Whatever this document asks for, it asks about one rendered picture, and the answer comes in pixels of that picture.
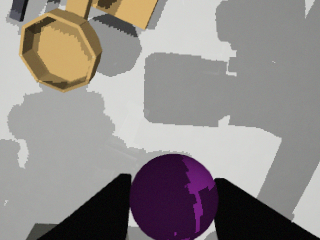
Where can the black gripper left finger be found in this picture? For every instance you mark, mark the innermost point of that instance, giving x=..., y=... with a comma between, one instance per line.
x=103, y=217

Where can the dark purple ball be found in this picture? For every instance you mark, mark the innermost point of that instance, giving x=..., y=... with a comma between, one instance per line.
x=173, y=197

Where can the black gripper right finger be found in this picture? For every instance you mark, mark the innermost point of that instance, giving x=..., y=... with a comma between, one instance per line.
x=241, y=216

